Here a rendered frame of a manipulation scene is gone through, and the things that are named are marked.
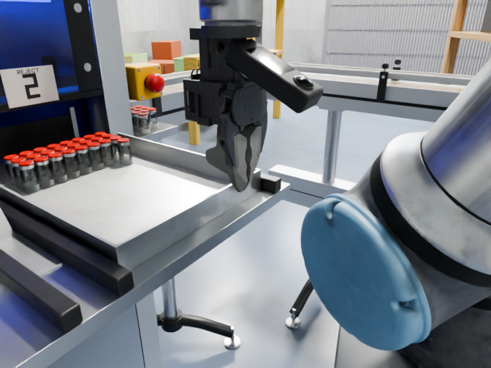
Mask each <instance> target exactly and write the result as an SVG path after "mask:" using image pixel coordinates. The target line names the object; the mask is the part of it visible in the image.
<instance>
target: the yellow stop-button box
mask: <svg viewBox="0 0 491 368"><path fill-rule="evenodd" d="M125 67H126V78H127V84H128V90H129V99H131V100H135V101H142V100H146V99H153V98H157V97H160V96H163V90H162V91H161V92H159V93H154V92H150V91H149V90H148V88H147V85H146V80H147V77H148V75H150V74H152V73H155V74H160V75H161V66H160V64H152V63H144V62H134V63H127V64H125Z"/></svg>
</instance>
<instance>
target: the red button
mask: <svg viewBox="0 0 491 368"><path fill-rule="evenodd" d="M146 85H147V88H148V90H149V91H150V92H154V93H159V92H161V91H162V90H163V89H164V85H165V82H164V78H163V77H162V76H161V75H160V74H155V73H152V74H150V75H148V77H147V80H146Z"/></svg>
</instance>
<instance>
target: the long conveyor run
mask: <svg viewBox="0 0 491 368"><path fill-rule="evenodd" d="M287 63H288V64H289V65H291V66H293V67H294V68H295V69H296V70H298V71H299V72H301V73H303V74H304V75H305V76H306V77H308V78H310V79H311V80H312V81H314V82H315V83H317V84H318V85H320V86H321V87H322V88H323V89H324V92H323V94H322V96H321V98H320V100H319V101H318V103H317V105H315V106H317V107H327V108H333V109H339V110H348V111H355V112H364V113H370V114H376V115H385V116H392V117H397V118H408V119H413V120H423V121H429V122H434V123H435V122H436V121H437V120H438V119H439V118H440V117H441V116H442V115H443V113H444V112H445V111H446V110H447V109H448V107H449V106H450V105H451V104H452V102H453V101H454V100H455V99H456V98H457V97H458V96H459V95H460V93H461V92H462V91H463V90H464V88H465V87H466V86H457V85H468V83H469V82H470V81H472V79H473V78H474V77H475V76H470V75H461V74H441V73H430V72H411V71H401V70H400V69H401V67H398V66H399V65H400V64H401V60H400V59H396V60H395V64H396V66H394V67H393V69H392V70H390V69H388V68H389V64H388V63H383V64H382V65H381V68H382V69H370V68H360V67H350V66H330V65H319V64H300V63H289V62H287ZM306 72H315V73H324V74H314V73H306ZM331 74H341V75H349V76H358V77H348V76H340V75H331ZM364 77H375V78H379V79H373V78H364ZM388 79H391V80H388ZM399 80H409V81H418V82H427V83H415V82H407V81H399ZM432 83H443V84H452V85H441V84H432Z"/></svg>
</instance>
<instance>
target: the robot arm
mask: <svg viewBox="0 0 491 368"><path fill-rule="evenodd" d="M198 2H199V20H200V21H201V22H205V25H204V26H201V28H189V33H190V40H199V63H200V68H199V69H193V70H192V72H191V78H187V79H183V95H184V106H185V117H186V120H190V121H194V122H197V124H199V125H203V126H212V125H214V124H216V125H218V126H217V135H216V141H217V143H216V146H215V147H211V148H209V149H207V150H206V152H205V157H206V160H207V162H208V163H209V164H210V165H212V166H214V167H215V168H217V169H219V170H221V171H222V172H224V173H226V174H228V176H229V179H230V181H231V183H232V185H233V186H234V188H235V189H236V191H237V192H242V191H244V190H245V189H246V188H247V186H248V184H249V183H250V181H251V179H252V177H253V175H254V172H255V169H256V166H257V164H258V161H259V157H260V153H261V152H262V148H263V145H264V140H265V136H266V133H267V103H268V101H267V94H266V91H267V92H268V93H270V94H271V95H272V96H274V97H275V98H277V100H279V101H281V102H282V103H283V104H285V105H286V106H287V107H289V108H290V109H291V110H293V111H294V112H296V113H301V112H304V111H306V110H308V109H309V108H311V107H313V106H315V105H317V103H318V101H319V100H320V98H321V96H322V94H323V92H324V89H323V88H322V87H321V86H320V85H318V84H317V83H315V82H314V81H312V80H311V79H310V78H308V77H306V76H305V75H304V74H303V73H301V72H299V71H298V70H296V69H295V68H294V67H293V66H291V65H289V64H288V63H287V62H285V61H284V60H282V59H281V58H279V57H278V56H276V55H275V54H274V53H272V52H270V51H269V50H268V49H266V48H265V47H263V46H262V45H260V44H259V43H258V42H256V41H255V40H253V39H247V38H257V37H261V26H258V22H262V20H263V4H264V0H198ZM194 70H196V71H197V73H196V74H193V72H194ZM198 70H200V73H198ZM187 91H188V94H187ZM188 98H189V106H188ZM300 243H301V251H302V256H303V258H304V262H305V268H306V271H307V273H308V276H309V278H310V281H311V283H312V285H313V288H314V290H315V291H316V293H317V295H318V297H319V298H320V300H321V302H322V303H323V305H324V306H325V307H326V309H327V311H328V312H329V313H330V315H331V316H332V317H333V318H334V319H335V320H336V321H337V322H338V324H339V325H340V326H341V327H342V328H343V329H345V330H346V331H347V332H348V333H349V334H351V335H354V336H355V337H356V338H357V339H358V340H359V341H360V342H362V343H364V344H365V345H368V346H370V347H372V348H375V349H378V350H387V351H391V350H399V351H400V352H401V353H402V354H403V355H404V356H405V357H406V358H407V359H408V360H409V361H410V362H411V363H413V364H414V365H416V366H417V367H418V368H491V58H490V59H489V60H488V62H487V63H486V64H485V65H484V66H483V67H482V68H481V69H480V71H479V72H478V73H477V74H476V76H475V77H474V78H473V79H472V81H470V82H469V83H468V85H467V86H466V87H465V88H464V90H463V91H462V92H461V93H460V95H459V96H458V97H457V98H456V99H455V100H454V101H453V102H452V104H451V105H450V106H449V107H448V109H447V110H446V111H445V112H444V113H443V115H442V116H441V117H440V118H439V119H438V120H437V121H436V122H435V124H434V125H433V126H432V127H431V129H430V130H429V131H426V132H413V133H407V134H401V135H400V136H398V137H395V138H394V139H393V140H392V141H391V142H390V143H389V144H388V145H387V146H386V147H385V148H384V149H383V151H382V152H381V153H380V155H379V156H378V158H377V159H376V160H375V161H374V162H373V163H372V165H371V166H370V168H369V169H368V170H367V171H366V173H365V174H364V175H363V177H362V178H361V180H360V181H359V182H358V183H357V184H356V185H355V186H354V187H353V188H351V189H350V190H348V191H347V192H345V193H342V194H339V193H334V194H330V195H328V196H326V197H324V198H323V200H322V201H320V202H317V203H316V204H315V205H313V206H312V207H311V208H310V209H309V210H308V211H307V213H306V215H305V217H304V219H303V222H302V227H301V233H300Z"/></svg>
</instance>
